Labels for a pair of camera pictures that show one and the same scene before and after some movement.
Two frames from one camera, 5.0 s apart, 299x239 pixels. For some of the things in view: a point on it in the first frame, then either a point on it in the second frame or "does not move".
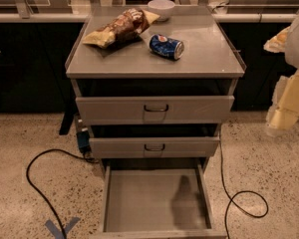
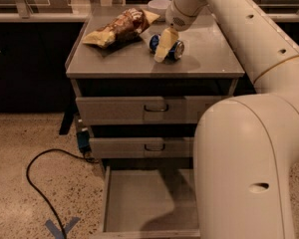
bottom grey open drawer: x=155 y=201 does not move
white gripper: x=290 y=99 → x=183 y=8
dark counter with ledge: x=29 y=54 does not move
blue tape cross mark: x=57 y=232 does not move
